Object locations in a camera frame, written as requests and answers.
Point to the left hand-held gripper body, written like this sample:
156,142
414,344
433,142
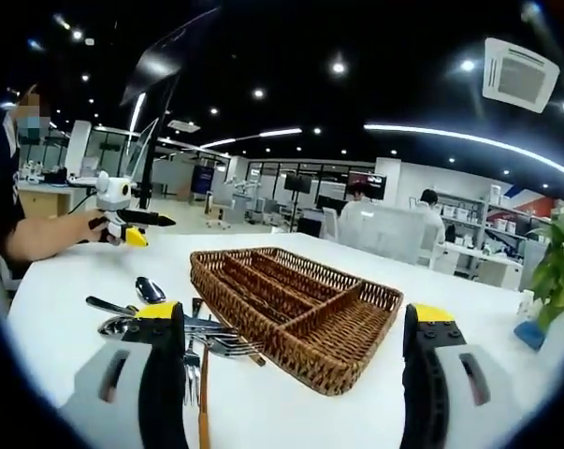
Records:
111,194

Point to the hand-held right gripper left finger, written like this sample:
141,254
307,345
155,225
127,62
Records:
160,374

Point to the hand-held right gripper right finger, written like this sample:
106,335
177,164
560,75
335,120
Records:
426,374

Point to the brown wooden chopstick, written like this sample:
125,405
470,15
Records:
204,411
258,360

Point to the silver table knife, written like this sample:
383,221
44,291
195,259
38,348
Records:
211,333

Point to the brown wicker cutlery storage tray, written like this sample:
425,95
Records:
309,318

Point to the person's left hand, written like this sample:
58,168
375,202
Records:
96,229

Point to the dark blue banner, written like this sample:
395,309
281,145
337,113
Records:
202,180

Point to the light wood desk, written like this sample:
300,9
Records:
43,201

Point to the small ceiling air vent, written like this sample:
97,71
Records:
184,126

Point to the person in black shirt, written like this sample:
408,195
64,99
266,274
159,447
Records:
8,201

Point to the small blue object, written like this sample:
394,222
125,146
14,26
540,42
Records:
529,333

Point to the short ceiling light strip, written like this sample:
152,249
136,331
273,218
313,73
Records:
258,136

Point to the grey partition panel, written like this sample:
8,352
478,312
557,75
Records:
389,231

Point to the black monitor on stand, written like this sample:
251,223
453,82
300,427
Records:
298,182

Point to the shelf with white boxes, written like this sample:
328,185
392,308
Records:
464,212

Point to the group of ceiling spotlights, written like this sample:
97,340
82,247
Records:
258,93

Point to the green potted plant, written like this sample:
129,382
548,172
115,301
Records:
559,271

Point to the curved ceiling light strip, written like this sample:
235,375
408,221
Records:
473,139

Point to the white ceiling air conditioner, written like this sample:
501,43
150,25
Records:
520,77

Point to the red-lit wall screen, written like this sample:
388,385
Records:
368,183

